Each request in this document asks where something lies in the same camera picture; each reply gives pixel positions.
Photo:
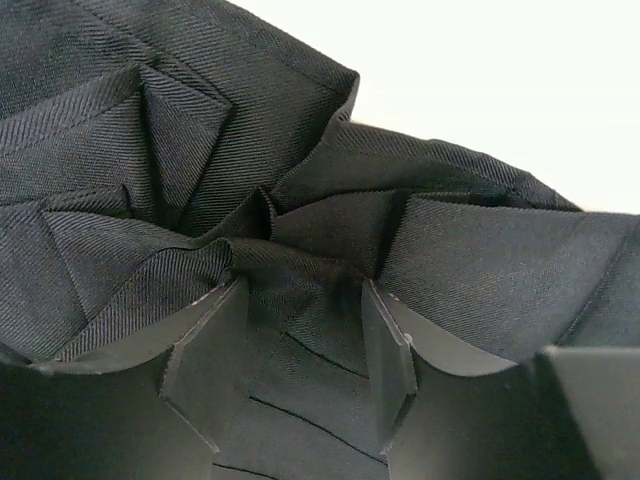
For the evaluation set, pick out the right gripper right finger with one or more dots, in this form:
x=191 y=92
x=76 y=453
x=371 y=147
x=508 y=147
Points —
x=446 y=409

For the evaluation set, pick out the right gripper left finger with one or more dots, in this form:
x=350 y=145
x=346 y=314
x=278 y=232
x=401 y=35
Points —
x=154 y=405

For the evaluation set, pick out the black skirt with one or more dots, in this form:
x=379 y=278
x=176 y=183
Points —
x=154 y=151

